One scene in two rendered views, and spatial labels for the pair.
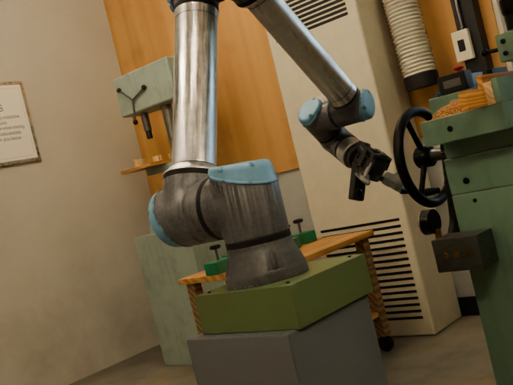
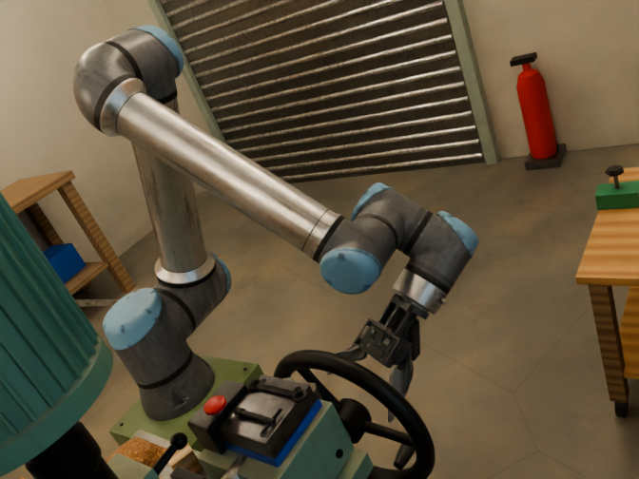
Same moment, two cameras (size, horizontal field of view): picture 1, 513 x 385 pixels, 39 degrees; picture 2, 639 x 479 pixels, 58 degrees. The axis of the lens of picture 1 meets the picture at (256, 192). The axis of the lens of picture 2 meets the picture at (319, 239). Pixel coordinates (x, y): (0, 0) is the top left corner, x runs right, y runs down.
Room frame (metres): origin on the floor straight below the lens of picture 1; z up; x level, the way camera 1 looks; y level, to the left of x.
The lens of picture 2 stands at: (2.15, -1.19, 1.46)
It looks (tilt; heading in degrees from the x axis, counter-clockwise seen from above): 26 degrees down; 91
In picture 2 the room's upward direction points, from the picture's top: 23 degrees counter-clockwise
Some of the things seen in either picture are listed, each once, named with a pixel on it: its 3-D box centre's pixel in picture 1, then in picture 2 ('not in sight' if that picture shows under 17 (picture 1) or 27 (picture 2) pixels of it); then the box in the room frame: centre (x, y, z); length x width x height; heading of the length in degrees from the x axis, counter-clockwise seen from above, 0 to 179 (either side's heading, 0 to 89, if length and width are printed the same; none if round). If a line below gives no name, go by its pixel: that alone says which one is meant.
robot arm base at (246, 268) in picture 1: (262, 257); (170, 376); (1.65, 0.02, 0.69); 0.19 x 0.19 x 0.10
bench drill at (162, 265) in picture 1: (192, 207); not in sight; (3.94, 0.35, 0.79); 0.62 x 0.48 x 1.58; 48
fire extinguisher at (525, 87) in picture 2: not in sight; (535, 110); (3.42, 1.67, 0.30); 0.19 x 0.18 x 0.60; 49
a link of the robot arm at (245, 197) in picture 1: (245, 198); (147, 332); (1.66, 0.03, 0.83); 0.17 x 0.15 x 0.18; 52
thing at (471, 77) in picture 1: (458, 82); (253, 412); (1.97, -0.60, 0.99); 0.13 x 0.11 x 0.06; 136
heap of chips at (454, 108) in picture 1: (457, 107); (116, 469); (1.73, -0.51, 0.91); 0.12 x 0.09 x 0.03; 46
